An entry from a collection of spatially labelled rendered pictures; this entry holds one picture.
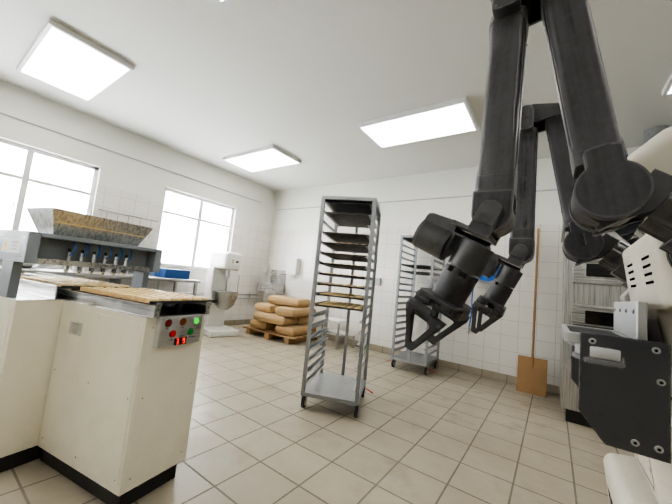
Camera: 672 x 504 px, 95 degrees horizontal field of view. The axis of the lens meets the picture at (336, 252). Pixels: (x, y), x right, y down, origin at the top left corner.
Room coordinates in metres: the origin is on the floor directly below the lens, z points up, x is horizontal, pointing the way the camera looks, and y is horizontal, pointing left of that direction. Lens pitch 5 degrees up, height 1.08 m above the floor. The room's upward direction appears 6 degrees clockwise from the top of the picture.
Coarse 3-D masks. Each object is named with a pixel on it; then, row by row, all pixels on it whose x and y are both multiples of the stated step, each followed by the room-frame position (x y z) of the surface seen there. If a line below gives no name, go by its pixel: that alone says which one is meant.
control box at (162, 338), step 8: (160, 320) 1.44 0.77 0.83; (176, 320) 1.51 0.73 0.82; (192, 320) 1.60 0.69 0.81; (200, 320) 1.64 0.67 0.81; (160, 328) 1.44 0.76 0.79; (168, 328) 1.48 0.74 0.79; (176, 328) 1.52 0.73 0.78; (184, 328) 1.56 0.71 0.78; (192, 328) 1.60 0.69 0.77; (200, 328) 1.65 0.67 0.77; (160, 336) 1.45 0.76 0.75; (168, 336) 1.48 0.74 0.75; (176, 336) 1.52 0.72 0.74; (184, 336) 1.56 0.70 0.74; (192, 336) 1.61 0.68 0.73; (160, 344) 1.45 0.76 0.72; (168, 344) 1.49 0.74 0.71; (176, 344) 1.53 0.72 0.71
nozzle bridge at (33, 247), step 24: (0, 240) 1.64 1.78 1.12; (24, 240) 1.53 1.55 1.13; (48, 240) 1.66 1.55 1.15; (72, 240) 1.69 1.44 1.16; (96, 240) 1.79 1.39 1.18; (72, 264) 1.73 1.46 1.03; (96, 264) 1.84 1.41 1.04; (120, 264) 2.01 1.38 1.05; (144, 264) 2.16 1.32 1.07; (0, 288) 1.60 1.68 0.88
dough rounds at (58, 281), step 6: (24, 276) 1.90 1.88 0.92; (30, 276) 1.97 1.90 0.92; (36, 276) 1.99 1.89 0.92; (42, 282) 1.79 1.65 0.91; (48, 282) 1.77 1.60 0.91; (54, 282) 1.74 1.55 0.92; (60, 282) 1.75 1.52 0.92; (66, 282) 1.80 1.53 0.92; (72, 282) 1.83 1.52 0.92; (78, 282) 1.87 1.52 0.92; (84, 282) 1.93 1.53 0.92; (90, 282) 1.96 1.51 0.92; (96, 282) 2.00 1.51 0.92; (102, 282) 2.07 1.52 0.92
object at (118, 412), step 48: (96, 336) 1.55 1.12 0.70; (144, 336) 1.41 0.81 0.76; (96, 384) 1.52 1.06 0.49; (144, 384) 1.44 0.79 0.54; (192, 384) 1.69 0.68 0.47; (48, 432) 1.66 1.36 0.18; (96, 432) 1.50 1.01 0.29; (144, 432) 1.47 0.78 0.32; (96, 480) 1.47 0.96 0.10; (144, 480) 1.51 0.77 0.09
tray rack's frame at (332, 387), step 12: (336, 228) 3.24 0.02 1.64; (372, 276) 3.15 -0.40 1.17; (372, 288) 3.15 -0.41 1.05; (372, 300) 3.14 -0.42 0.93; (348, 312) 3.21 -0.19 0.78; (324, 324) 3.24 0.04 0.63; (348, 324) 3.21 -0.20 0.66; (324, 372) 3.25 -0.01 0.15; (312, 384) 2.86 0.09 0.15; (324, 384) 2.89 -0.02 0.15; (336, 384) 2.92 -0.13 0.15; (348, 384) 2.95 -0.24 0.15; (360, 384) 2.99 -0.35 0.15; (312, 396) 2.62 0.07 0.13; (324, 396) 2.60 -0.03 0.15; (336, 396) 2.63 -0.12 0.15; (348, 396) 2.65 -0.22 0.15; (360, 396) 2.69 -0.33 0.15
